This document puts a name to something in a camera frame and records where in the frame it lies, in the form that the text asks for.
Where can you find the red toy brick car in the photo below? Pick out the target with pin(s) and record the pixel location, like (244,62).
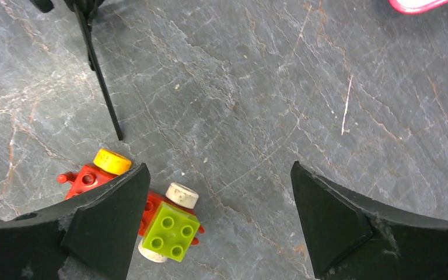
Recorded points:
(169,224)

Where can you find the pink framed whiteboard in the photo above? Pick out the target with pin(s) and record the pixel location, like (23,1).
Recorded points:
(413,7)

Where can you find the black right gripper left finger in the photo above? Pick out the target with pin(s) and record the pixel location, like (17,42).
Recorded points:
(98,229)

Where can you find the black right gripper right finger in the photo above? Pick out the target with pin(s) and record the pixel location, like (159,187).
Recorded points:
(351,236)

